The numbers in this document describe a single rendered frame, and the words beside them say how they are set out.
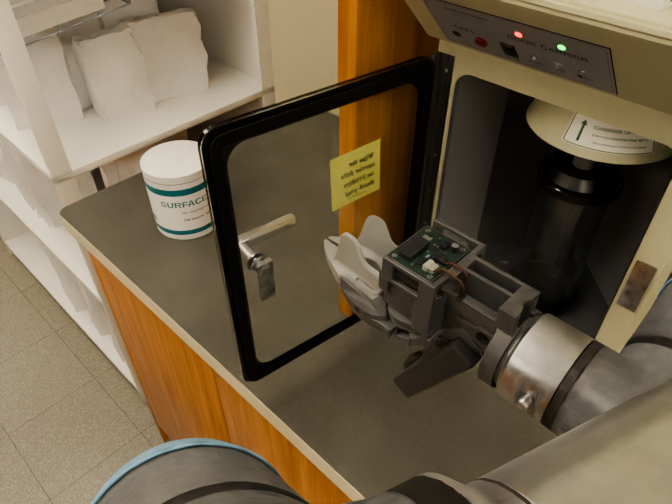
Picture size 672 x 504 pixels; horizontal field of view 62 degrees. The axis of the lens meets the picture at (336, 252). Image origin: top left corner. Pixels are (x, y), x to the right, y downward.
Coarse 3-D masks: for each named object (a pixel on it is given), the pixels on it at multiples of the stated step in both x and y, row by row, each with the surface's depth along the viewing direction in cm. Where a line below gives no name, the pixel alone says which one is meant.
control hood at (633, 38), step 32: (416, 0) 56; (448, 0) 52; (480, 0) 49; (512, 0) 46; (544, 0) 44; (576, 0) 43; (608, 0) 43; (576, 32) 45; (608, 32) 42; (640, 32) 40; (640, 64) 44; (640, 96) 50
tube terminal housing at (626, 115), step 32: (480, 64) 64; (512, 64) 61; (544, 96) 60; (576, 96) 58; (608, 96) 56; (448, 128) 72; (640, 128) 55; (640, 256) 62; (608, 320) 69; (640, 320) 73
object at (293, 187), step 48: (384, 96) 64; (240, 144) 56; (288, 144) 59; (336, 144) 63; (384, 144) 68; (240, 192) 59; (288, 192) 63; (336, 192) 68; (384, 192) 74; (240, 240) 63; (288, 240) 67; (288, 288) 72; (336, 288) 79; (288, 336) 78
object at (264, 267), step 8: (256, 264) 66; (264, 264) 65; (272, 264) 66; (264, 272) 65; (272, 272) 66; (264, 280) 66; (272, 280) 67; (264, 288) 67; (272, 288) 68; (264, 296) 68
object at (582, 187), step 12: (564, 156) 74; (576, 156) 71; (552, 168) 72; (564, 168) 72; (576, 168) 72; (588, 168) 71; (600, 168) 72; (612, 168) 72; (552, 180) 72; (564, 180) 71; (576, 180) 70; (588, 180) 70; (600, 180) 70; (612, 180) 71; (588, 192) 70; (600, 192) 70
